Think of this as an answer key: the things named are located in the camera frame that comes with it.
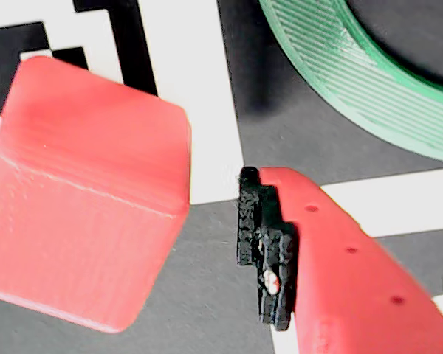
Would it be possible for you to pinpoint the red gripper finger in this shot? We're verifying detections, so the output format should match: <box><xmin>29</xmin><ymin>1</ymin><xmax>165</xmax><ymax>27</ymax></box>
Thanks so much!
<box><xmin>236</xmin><ymin>165</ymin><xmax>443</xmax><ymax>354</ymax></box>

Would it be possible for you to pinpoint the red cube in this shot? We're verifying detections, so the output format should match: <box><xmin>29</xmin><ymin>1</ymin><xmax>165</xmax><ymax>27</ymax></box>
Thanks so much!
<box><xmin>0</xmin><ymin>55</ymin><xmax>192</xmax><ymax>334</ymax></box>

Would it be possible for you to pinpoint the black white marker board mat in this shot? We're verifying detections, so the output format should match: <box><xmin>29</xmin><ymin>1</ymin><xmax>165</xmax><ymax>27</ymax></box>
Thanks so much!
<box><xmin>0</xmin><ymin>0</ymin><xmax>443</xmax><ymax>354</ymax></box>

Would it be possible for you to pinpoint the green plastic ring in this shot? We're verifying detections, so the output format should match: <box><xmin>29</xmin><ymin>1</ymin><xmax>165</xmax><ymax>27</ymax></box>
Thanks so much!
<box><xmin>258</xmin><ymin>0</ymin><xmax>443</xmax><ymax>165</ymax></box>

